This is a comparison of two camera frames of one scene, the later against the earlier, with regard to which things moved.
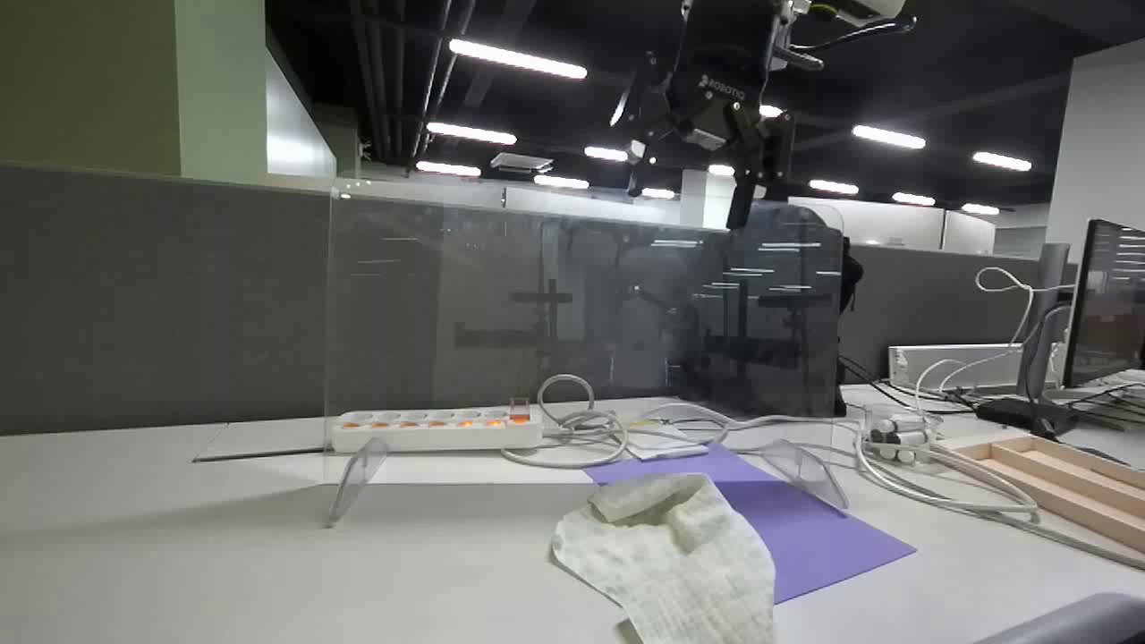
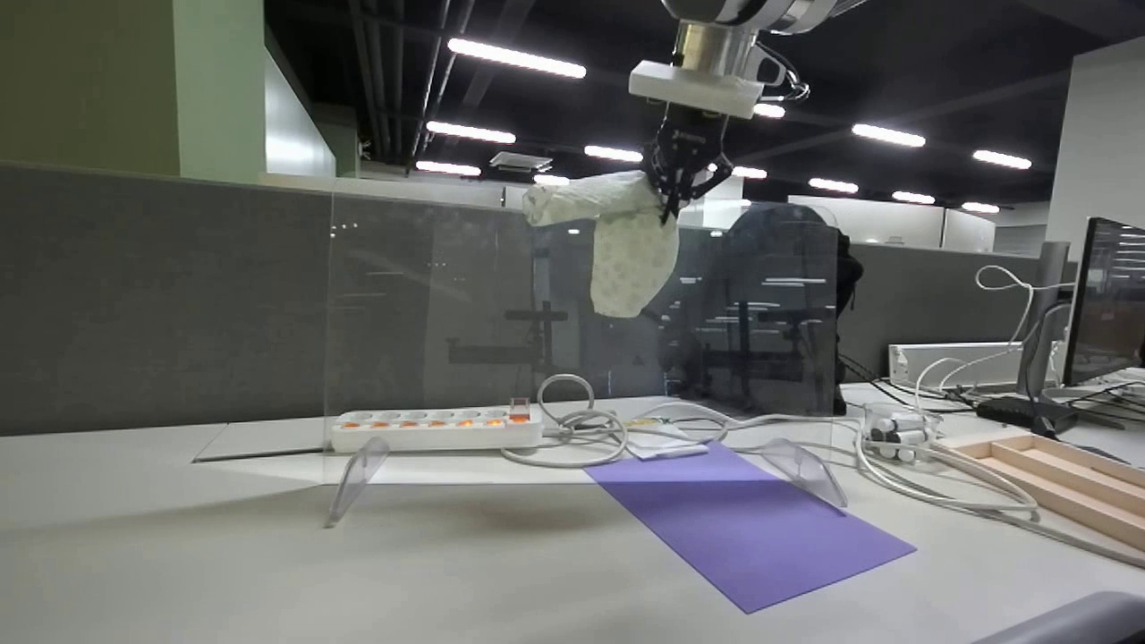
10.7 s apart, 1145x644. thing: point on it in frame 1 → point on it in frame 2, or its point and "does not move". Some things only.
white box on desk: (954, 365) does not move
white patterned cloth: (675, 555) → (636, 239)
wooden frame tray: (1066, 481) does not move
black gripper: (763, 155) → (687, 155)
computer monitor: (1107, 335) does not move
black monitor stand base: (1036, 417) does not move
